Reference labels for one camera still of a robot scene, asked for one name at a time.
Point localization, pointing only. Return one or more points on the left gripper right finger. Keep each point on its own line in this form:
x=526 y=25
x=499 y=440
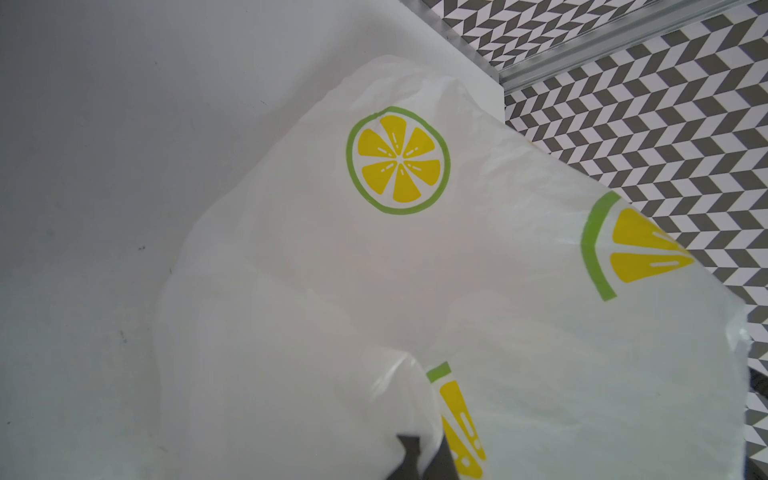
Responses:
x=442 y=466

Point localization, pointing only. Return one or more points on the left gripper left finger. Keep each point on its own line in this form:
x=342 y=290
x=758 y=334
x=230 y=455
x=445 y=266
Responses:
x=408 y=468

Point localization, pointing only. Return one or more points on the white plastic bag lemon print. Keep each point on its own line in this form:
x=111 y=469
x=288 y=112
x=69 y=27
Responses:
x=402 y=263

